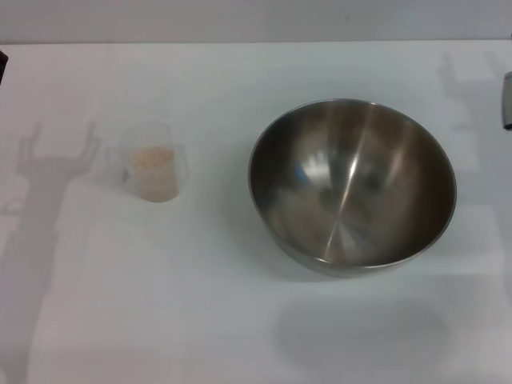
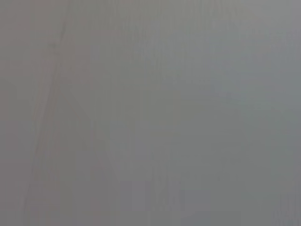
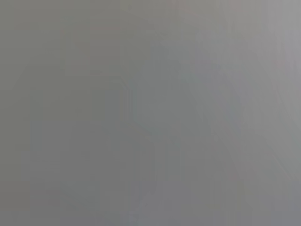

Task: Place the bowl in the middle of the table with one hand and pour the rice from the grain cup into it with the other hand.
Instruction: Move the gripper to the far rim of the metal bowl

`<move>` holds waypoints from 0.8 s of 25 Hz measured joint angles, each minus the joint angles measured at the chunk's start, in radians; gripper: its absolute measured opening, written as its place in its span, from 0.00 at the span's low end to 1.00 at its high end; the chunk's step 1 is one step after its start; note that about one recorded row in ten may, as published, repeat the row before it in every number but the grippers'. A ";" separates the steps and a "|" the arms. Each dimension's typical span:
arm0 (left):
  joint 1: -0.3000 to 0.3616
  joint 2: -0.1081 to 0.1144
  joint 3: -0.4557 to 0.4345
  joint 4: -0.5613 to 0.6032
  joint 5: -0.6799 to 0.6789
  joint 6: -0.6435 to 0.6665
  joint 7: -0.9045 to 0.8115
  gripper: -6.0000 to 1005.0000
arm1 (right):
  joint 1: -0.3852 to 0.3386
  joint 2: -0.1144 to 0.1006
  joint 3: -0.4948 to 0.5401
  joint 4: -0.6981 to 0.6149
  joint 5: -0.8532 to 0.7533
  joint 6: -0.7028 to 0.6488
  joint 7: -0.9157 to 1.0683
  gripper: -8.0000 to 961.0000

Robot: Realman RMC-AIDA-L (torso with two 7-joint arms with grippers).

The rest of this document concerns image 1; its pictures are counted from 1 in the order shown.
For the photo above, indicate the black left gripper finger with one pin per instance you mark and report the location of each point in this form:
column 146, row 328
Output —
column 2, row 66

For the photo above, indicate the clear plastic measuring cup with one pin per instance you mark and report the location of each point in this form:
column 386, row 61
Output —
column 120, row 160

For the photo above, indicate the white rice grains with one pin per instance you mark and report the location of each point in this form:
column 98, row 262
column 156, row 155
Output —
column 154, row 168

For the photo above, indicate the stainless steel mixing bowl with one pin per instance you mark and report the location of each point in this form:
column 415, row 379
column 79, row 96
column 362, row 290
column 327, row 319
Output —
column 352, row 188

